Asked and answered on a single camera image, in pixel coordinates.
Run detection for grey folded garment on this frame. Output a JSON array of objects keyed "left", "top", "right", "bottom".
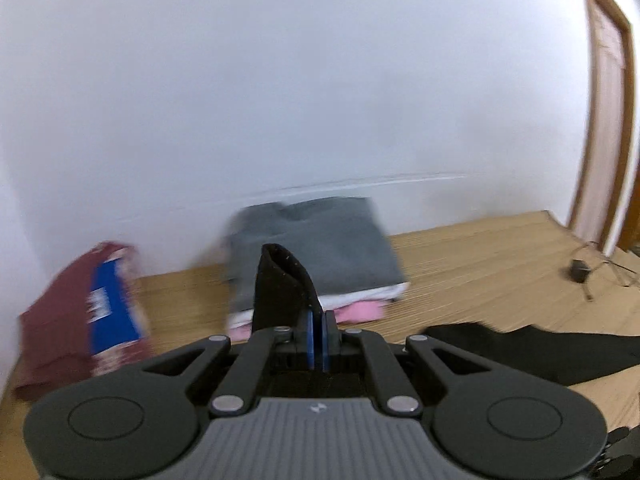
[{"left": 226, "top": 197, "right": 408, "bottom": 312}]

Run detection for black garment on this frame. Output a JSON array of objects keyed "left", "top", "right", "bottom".
[{"left": 252, "top": 243, "right": 640, "bottom": 387}]

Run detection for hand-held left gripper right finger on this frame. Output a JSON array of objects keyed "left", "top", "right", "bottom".
[{"left": 322, "top": 310, "right": 506, "bottom": 417}]

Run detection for white folded garment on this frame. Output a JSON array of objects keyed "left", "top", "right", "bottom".
[{"left": 229, "top": 282, "right": 412, "bottom": 332}]

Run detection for pink folded garment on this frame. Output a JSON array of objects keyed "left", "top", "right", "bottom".
[{"left": 230, "top": 301, "right": 387, "bottom": 342}]

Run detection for wooden door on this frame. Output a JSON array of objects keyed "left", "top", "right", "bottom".
[{"left": 567, "top": 0, "right": 640, "bottom": 257}]

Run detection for maroon printed garment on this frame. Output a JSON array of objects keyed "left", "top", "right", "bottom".
[{"left": 12, "top": 241, "right": 153, "bottom": 402}]

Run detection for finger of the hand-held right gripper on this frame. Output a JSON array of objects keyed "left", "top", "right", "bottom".
[{"left": 595, "top": 427, "right": 640, "bottom": 480}]

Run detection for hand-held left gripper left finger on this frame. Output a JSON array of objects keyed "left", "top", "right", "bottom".
[{"left": 131, "top": 310, "right": 318, "bottom": 418}]

